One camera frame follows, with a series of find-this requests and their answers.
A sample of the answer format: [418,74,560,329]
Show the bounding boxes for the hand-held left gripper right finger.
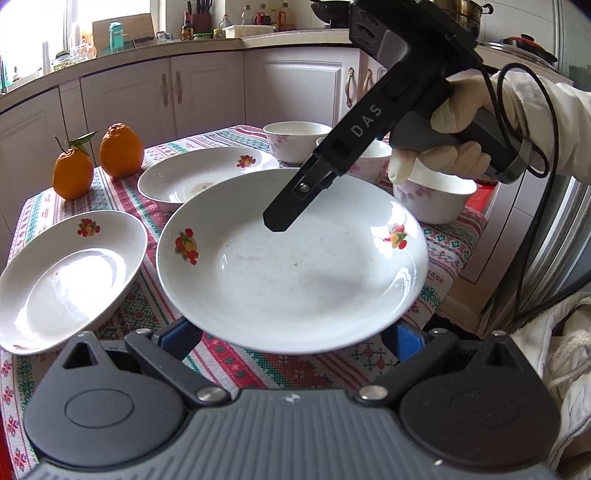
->
[353,323,525,409]

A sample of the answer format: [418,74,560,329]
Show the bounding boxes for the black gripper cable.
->
[480,62,561,333]

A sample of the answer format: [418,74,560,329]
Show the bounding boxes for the silver metal appliance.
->
[485,178,591,337]

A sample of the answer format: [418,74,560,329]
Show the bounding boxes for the steel cooking pot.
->
[434,0,494,28]

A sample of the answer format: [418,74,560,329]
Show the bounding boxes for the red cardboard box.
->
[475,180,502,210]

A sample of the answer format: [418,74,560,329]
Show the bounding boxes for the patterned red green tablecloth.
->
[0,124,490,480]

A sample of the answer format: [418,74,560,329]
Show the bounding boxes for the person's white fleece jacket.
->
[508,293,591,480]

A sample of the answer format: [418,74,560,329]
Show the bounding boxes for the black wok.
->
[310,0,352,23]

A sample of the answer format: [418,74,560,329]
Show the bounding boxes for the person's right hand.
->
[387,71,525,185]

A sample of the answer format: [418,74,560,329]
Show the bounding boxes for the glass mug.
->
[69,41,98,62]

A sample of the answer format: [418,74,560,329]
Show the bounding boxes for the white rectangular container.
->
[223,24,276,40]

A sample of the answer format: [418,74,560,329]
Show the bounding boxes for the dark red knife block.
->
[191,0,213,34]

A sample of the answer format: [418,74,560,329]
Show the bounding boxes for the bumpy-topped orange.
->
[100,122,142,179]

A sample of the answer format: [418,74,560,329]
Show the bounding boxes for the kitchen window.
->
[0,0,153,81]

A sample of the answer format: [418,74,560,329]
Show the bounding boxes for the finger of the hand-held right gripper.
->
[263,152,334,234]

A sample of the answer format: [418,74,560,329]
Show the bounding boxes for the orange with green leaves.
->
[52,131,100,200]

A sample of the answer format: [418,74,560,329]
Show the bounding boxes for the white fruit-print plate brown stain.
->
[137,147,281,214]

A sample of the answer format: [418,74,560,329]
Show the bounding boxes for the white floral bowl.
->
[263,121,333,165]
[392,161,478,225]
[316,136,393,185]

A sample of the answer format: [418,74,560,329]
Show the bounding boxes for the brown board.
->
[92,13,154,47]

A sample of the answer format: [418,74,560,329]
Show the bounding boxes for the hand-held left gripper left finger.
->
[60,318,232,409]

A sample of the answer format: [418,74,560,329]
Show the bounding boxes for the person's right forearm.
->
[503,69,591,185]

